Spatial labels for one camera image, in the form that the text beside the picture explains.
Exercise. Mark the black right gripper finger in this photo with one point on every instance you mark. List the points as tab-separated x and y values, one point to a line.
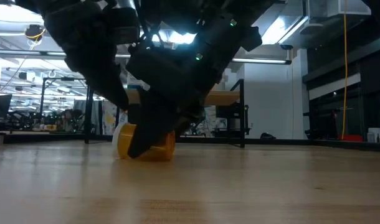
152	124
190	119

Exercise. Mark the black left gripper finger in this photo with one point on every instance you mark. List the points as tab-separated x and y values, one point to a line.
102	81

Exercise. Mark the orange pill bottle white cap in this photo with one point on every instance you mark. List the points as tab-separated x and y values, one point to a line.
159	151

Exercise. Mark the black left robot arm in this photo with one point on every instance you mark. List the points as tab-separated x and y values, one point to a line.
31	4

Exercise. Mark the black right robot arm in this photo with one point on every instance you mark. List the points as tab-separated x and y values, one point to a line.
193	15

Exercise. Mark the wooden shelf black legs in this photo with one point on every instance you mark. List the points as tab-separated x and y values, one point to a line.
221	98

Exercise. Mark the patterned cloth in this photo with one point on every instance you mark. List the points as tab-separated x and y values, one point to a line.
211	123
110	119

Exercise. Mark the person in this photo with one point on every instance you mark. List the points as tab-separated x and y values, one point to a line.
67	118

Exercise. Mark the black dome object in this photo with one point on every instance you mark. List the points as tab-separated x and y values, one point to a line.
267	136

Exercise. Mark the ceiling light bar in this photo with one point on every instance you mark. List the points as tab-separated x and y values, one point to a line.
261	61

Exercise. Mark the black monitor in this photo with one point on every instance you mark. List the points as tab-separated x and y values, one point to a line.
0	109

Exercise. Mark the red box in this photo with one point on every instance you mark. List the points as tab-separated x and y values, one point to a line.
352	138

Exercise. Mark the white box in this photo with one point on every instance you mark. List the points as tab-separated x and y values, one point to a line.
374	135

